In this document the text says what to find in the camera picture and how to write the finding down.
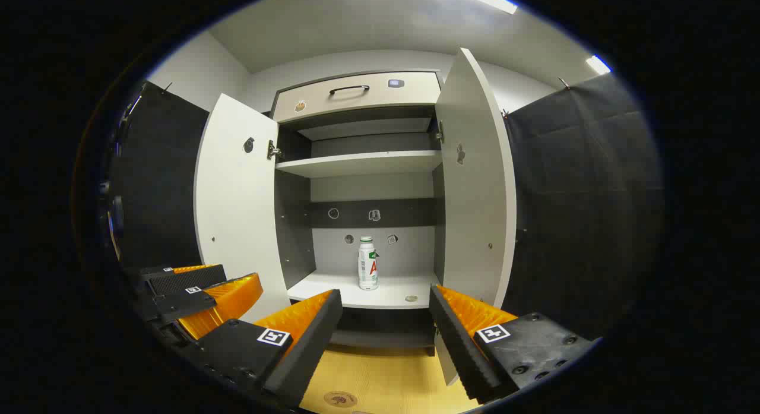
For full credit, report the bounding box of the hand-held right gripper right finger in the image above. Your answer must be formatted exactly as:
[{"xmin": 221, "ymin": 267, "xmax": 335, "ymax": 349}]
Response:
[{"xmin": 429, "ymin": 285, "xmax": 596, "ymax": 404}]

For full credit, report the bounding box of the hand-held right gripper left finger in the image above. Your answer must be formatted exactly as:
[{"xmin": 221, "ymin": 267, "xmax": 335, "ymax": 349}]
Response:
[{"xmin": 190, "ymin": 289, "xmax": 344, "ymax": 409}]

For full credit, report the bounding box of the white cabinet door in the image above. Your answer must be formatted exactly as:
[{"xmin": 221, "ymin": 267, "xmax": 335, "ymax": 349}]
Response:
[
  {"xmin": 435, "ymin": 48, "xmax": 517, "ymax": 386},
  {"xmin": 194, "ymin": 93, "xmax": 292, "ymax": 323}
]

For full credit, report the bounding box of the white cabinet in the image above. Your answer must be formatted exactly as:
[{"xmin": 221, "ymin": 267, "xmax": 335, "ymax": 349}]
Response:
[{"xmin": 270, "ymin": 69, "xmax": 446, "ymax": 358}]

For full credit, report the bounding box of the white plastic bottle green label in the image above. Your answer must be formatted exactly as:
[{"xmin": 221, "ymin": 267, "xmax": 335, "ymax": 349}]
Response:
[{"xmin": 358, "ymin": 236, "xmax": 379, "ymax": 290}]

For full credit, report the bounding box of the white cabinet shelf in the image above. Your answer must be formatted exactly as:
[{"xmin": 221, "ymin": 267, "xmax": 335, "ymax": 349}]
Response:
[{"xmin": 276, "ymin": 150, "xmax": 443, "ymax": 178}]

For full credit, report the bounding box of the beige cabinet drawer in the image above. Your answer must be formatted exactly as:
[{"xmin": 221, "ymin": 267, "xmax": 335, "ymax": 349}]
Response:
[{"xmin": 273, "ymin": 71, "xmax": 443, "ymax": 124}]

